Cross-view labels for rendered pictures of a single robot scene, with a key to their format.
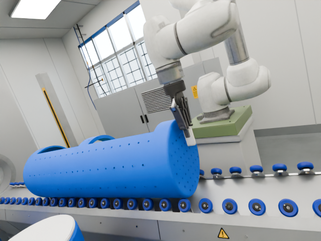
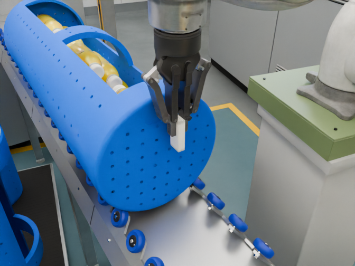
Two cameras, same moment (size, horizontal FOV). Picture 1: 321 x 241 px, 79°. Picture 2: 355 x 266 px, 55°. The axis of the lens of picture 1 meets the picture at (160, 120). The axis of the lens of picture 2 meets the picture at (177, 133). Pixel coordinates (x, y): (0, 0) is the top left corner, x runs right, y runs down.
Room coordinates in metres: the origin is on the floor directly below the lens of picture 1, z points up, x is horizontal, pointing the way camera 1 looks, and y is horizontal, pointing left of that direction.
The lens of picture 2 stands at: (0.20, -0.33, 1.53)
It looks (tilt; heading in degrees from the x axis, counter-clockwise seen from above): 35 degrees down; 28
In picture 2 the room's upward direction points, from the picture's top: straight up
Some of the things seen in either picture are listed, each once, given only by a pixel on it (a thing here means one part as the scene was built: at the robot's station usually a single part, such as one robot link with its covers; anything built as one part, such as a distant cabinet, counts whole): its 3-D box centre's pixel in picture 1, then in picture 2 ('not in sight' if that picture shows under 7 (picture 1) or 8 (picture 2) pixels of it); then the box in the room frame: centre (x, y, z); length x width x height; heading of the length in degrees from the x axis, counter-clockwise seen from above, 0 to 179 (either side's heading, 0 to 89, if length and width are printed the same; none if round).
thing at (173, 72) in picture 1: (170, 74); (177, 7); (0.68, -0.08, 1.39); 0.09 x 0.09 x 0.06
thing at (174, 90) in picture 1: (176, 94); (177, 54); (0.68, -0.08, 1.32); 0.08 x 0.07 x 0.09; 151
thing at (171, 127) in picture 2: (185, 131); (167, 124); (0.66, -0.07, 1.19); 0.03 x 0.01 x 0.05; 151
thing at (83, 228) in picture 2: not in sight; (83, 225); (0.91, 0.52, 0.31); 0.06 x 0.06 x 0.63; 61
